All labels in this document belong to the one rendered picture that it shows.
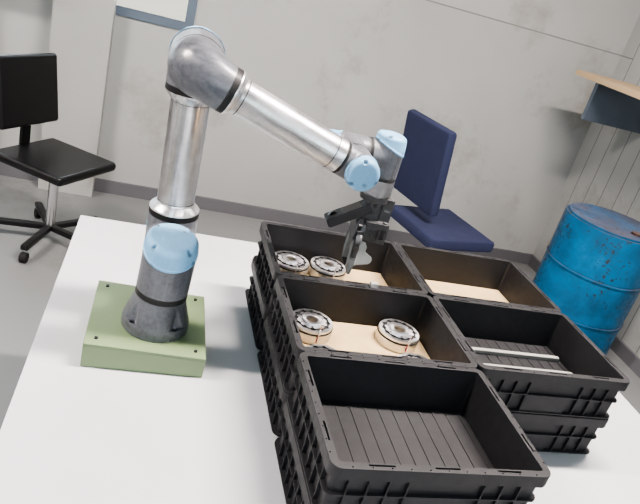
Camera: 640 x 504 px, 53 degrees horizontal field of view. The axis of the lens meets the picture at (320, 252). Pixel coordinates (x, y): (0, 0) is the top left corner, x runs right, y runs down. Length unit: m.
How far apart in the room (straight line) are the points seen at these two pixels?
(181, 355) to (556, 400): 0.84
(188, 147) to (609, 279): 2.55
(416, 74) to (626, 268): 1.68
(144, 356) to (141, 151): 2.70
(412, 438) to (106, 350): 0.66
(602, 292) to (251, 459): 2.55
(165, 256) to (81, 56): 2.55
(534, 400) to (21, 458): 1.04
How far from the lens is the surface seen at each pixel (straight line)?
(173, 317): 1.46
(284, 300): 1.38
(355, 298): 1.54
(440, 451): 1.30
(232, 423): 1.39
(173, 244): 1.40
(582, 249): 3.50
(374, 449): 1.23
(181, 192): 1.48
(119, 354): 1.45
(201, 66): 1.27
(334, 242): 1.80
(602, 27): 4.62
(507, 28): 4.30
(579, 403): 1.62
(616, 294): 3.59
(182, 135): 1.43
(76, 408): 1.37
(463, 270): 1.98
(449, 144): 3.30
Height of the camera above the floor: 1.60
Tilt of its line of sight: 24 degrees down
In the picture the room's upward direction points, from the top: 16 degrees clockwise
